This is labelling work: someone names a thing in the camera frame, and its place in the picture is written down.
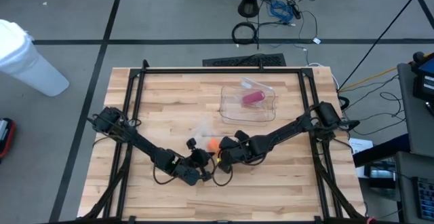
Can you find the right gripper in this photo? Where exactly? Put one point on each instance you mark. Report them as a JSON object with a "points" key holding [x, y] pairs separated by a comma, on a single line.
{"points": [[239, 151]]}

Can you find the thin black slanted pole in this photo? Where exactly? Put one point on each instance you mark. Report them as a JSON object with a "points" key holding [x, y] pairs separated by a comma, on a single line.
{"points": [[383, 35]]}

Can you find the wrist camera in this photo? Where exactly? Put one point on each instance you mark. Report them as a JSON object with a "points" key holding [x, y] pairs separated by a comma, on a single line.
{"points": [[241, 135], [192, 143]]}

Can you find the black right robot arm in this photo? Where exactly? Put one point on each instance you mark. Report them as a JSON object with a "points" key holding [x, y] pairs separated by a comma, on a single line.
{"points": [[291, 129]]}

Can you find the black metal table frame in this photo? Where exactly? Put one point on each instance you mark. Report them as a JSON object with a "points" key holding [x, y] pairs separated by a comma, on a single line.
{"points": [[220, 70]]}

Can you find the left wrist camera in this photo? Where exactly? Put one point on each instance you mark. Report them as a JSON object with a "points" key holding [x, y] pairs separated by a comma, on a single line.
{"points": [[192, 143]]}

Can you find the red and black case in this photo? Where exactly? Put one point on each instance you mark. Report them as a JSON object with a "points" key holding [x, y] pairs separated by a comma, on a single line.
{"points": [[6, 137]]}

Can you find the grey cart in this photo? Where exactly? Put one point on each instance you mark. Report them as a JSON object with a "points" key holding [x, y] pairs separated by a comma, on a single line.
{"points": [[417, 129]]}

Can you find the clear plastic bin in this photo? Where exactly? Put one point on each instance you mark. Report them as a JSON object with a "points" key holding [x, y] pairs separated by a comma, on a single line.
{"points": [[247, 115]]}

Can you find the small yellow piece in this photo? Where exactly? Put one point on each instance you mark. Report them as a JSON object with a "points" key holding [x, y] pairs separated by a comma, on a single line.
{"points": [[219, 157]]}

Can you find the white paper sheet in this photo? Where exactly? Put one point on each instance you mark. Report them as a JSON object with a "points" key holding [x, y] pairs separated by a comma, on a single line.
{"points": [[361, 146]]}

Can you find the black floor mat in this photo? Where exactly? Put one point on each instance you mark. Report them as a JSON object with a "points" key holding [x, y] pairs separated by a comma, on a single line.
{"points": [[244, 61]]}

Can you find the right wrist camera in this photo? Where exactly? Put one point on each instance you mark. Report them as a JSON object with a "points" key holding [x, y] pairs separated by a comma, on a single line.
{"points": [[241, 135]]}

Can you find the black keypad device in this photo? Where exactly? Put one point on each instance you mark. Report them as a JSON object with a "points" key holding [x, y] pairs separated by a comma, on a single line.
{"points": [[425, 198]]}

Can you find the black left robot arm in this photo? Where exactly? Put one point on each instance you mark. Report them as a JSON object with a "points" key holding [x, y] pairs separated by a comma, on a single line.
{"points": [[142, 142]]}

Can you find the pink elastic bandage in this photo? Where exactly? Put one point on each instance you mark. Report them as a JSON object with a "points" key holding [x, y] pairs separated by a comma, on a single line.
{"points": [[253, 97]]}

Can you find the black screen device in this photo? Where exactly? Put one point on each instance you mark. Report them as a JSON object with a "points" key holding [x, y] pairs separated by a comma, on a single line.
{"points": [[425, 78]]}

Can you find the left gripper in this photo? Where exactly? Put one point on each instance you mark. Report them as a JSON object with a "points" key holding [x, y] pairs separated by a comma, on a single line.
{"points": [[191, 169]]}

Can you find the white trash can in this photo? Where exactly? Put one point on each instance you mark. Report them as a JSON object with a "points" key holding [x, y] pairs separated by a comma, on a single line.
{"points": [[27, 64]]}

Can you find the orange elastic bandage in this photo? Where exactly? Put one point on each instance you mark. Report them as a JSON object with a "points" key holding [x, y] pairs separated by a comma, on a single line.
{"points": [[213, 145]]}

